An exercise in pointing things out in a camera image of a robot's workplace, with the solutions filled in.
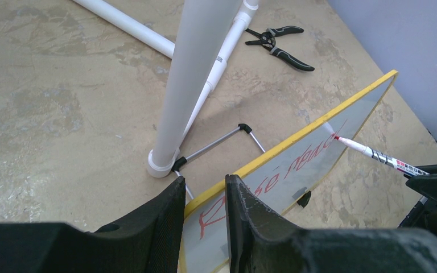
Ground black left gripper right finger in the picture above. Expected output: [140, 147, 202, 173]
[225, 175, 437, 272]

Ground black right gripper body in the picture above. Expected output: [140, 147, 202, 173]
[398, 196, 437, 260]

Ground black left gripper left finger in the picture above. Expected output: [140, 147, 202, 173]
[0, 177, 185, 272]

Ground white red whiteboard marker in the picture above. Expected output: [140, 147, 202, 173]
[335, 136, 429, 177]

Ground yellow framed whiteboard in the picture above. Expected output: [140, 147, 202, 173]
[178, 70, 398, 272]

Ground metal whiteboard stand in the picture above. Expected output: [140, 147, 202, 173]
[171, 123, 312, 209]

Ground black grey wire stripper pliers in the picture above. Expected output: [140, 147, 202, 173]
[245, 25, 316, 72]

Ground white PVC pipe frame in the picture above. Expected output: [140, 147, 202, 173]
[78, 1, 259, 178]

